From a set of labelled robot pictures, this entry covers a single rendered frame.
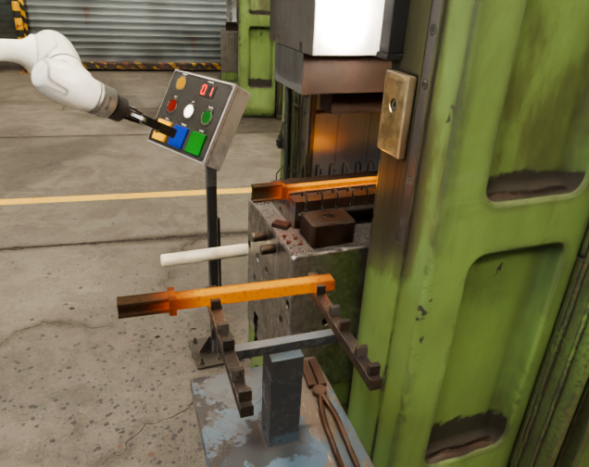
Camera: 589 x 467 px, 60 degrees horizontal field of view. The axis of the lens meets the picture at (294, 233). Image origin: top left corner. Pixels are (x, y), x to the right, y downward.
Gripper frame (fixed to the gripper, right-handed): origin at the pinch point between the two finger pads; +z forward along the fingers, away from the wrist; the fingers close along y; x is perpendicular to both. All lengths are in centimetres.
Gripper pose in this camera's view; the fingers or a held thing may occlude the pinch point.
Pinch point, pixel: (166, 130)
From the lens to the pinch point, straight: 169.4
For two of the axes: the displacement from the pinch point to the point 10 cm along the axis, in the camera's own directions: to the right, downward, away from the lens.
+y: 7.2, 3.4, -6.0
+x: 3.9, -9.2, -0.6
